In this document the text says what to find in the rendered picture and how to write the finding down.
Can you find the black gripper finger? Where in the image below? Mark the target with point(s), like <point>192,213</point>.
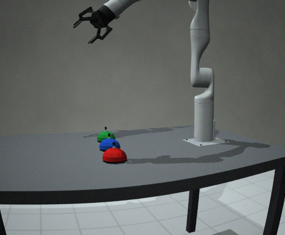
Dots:
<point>85,18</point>
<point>108,30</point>

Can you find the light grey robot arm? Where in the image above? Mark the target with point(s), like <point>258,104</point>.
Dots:
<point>204,127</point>

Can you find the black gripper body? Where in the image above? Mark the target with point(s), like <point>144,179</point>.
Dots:
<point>104,14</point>

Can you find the blue dome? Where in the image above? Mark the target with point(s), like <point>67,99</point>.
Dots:
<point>107,143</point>

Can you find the red dome bell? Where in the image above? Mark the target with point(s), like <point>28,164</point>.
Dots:
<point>114,155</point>

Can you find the green dome bell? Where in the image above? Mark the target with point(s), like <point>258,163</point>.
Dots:
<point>104,135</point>

